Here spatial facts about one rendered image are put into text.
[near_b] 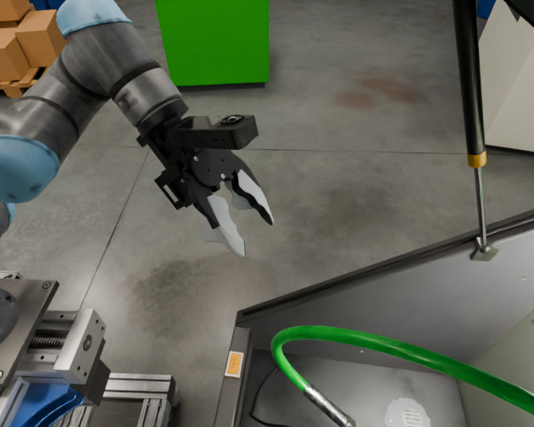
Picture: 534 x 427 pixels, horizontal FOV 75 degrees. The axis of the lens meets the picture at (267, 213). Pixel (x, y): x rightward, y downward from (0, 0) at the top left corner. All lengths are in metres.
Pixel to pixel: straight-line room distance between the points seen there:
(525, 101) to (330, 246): 1.79
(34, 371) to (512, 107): 3.10
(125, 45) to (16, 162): 0.18
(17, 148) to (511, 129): 3.17
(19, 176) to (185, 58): 3.23
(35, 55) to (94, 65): 3.97
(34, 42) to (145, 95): 3.96
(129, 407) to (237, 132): 1.39
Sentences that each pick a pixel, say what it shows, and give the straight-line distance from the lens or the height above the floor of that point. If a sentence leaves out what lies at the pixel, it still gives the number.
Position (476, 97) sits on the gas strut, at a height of 1.54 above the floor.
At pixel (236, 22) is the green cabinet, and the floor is 0.64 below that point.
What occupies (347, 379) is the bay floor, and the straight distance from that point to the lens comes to 0.95.
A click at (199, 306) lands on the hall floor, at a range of 1.98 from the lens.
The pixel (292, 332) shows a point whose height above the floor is 1.35.
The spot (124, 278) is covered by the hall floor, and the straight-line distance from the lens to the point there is 2.20.
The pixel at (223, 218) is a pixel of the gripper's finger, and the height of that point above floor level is 1.39.
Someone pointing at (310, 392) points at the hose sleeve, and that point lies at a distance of 0.54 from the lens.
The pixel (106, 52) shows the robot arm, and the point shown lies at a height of 1.55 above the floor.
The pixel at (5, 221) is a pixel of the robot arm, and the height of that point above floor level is 1.19.
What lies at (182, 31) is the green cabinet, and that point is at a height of 0.58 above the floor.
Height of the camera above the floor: 1.71
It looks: 47 degrees down
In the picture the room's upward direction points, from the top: straight up
